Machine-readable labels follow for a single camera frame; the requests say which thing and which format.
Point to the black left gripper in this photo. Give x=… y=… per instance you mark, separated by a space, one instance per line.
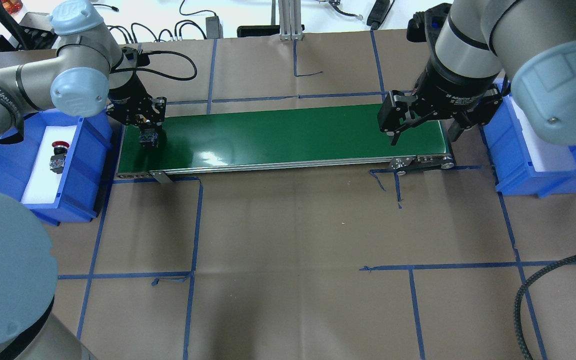
x=127 y=91

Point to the blue left source bin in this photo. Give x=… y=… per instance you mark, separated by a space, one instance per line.
x=25 y=173

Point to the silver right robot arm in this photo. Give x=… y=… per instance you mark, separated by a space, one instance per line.
x=481 y=49

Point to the yellow push button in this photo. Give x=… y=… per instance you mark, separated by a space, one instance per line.
x=149 y=138

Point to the green conveyor belt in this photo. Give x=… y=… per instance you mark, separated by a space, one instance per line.
x=271 y=140

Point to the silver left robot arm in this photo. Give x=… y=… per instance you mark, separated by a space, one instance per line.
x=89 y=70

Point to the red push button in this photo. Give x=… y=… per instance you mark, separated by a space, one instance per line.
x=57 y=161

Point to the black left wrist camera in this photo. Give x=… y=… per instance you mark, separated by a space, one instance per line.
x=133 y=58

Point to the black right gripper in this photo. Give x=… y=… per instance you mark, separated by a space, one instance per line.
x=449 y=89

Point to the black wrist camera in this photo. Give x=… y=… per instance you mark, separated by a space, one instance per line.
x=133 y=58
x=425 y=26

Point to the blue right target bin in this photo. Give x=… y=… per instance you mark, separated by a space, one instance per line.
x=526 y=165

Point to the white foam pad right bin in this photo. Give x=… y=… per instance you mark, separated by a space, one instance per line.
x=545 y=156

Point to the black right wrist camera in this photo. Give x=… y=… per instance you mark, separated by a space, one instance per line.
x=425 y=26

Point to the black power adapter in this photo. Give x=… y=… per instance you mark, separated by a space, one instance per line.
x=213 y=28

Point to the aluminium frame post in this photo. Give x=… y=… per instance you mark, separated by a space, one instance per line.
x=290 y=20

